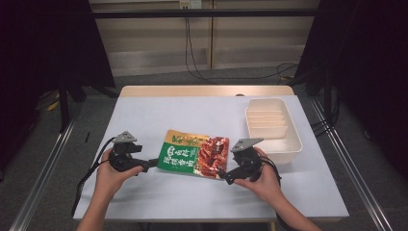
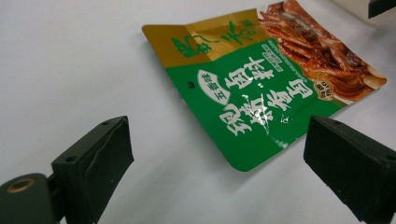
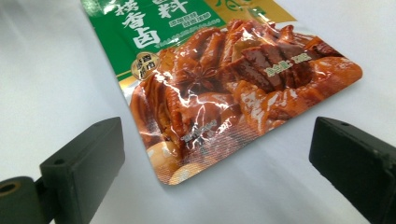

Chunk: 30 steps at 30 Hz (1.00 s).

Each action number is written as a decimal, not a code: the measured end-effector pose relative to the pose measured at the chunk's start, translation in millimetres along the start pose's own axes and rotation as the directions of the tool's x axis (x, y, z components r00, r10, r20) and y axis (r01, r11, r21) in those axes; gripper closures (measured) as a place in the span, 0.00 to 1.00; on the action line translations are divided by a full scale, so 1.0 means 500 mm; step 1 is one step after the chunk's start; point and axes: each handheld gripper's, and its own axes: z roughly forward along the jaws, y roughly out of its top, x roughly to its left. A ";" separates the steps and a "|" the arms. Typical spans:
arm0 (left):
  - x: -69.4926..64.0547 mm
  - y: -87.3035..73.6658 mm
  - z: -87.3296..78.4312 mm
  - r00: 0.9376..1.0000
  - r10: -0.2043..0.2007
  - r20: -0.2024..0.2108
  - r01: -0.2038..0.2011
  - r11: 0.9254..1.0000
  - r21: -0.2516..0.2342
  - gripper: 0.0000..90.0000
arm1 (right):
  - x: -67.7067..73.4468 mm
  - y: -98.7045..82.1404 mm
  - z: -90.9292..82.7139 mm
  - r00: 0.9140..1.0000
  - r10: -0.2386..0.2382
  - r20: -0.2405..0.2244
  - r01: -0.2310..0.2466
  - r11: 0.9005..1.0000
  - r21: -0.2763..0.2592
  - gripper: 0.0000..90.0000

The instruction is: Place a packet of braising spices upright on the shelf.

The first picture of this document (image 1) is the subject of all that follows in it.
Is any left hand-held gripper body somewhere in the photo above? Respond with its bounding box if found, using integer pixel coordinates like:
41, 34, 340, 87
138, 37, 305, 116
108, 130, 150, 173

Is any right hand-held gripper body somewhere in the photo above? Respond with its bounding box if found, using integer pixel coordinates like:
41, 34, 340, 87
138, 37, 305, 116
224, 138, 265, 186

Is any green and red food packet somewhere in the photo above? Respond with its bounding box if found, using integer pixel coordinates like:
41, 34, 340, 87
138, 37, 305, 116
156, 129, 231, 181

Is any white plastic container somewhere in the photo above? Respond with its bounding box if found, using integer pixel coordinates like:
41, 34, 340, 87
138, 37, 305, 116
244, 97, 304, 166

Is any person's left hand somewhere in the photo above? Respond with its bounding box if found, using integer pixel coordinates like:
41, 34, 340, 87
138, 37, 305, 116
94, 147, 144, 200

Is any person's right hand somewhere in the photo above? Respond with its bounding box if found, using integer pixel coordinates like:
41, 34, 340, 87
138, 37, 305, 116
233, 146, 285, 205

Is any white table mat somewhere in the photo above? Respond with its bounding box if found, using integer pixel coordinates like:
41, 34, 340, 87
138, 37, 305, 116
73, 94, 350, 221

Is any black metal stand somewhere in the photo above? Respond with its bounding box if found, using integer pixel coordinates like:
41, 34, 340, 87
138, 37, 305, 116
57, 71, 85, 134
307, 57, 341, 136

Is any black curtain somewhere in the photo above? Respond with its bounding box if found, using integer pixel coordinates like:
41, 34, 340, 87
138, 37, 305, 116
0, 0, 117, 174
293, 0, 408, 181

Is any black horizontal bar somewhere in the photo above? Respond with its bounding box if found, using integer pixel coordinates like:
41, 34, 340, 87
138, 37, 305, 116
90, 9, 319, 19

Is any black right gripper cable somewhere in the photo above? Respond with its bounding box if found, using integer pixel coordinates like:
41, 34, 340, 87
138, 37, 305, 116
261, 156, 283, 187

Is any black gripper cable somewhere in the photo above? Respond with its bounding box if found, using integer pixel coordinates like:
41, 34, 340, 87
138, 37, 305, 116
70, 137, 117, 218
261, 156, 283, 187

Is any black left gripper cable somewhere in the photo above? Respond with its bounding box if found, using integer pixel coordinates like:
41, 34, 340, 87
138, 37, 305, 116
70, 137, 117, 218

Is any metal floor rail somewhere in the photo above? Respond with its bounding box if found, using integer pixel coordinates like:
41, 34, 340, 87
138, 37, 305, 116
309, 97, 395, 231
9, 95, 85, 231

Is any black wall cable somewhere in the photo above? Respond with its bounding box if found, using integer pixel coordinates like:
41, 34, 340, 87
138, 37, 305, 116
184, 16, 300, 82

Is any white wall socket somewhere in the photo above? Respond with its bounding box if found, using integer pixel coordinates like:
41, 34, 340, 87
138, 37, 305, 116
179, 0, 203, 10

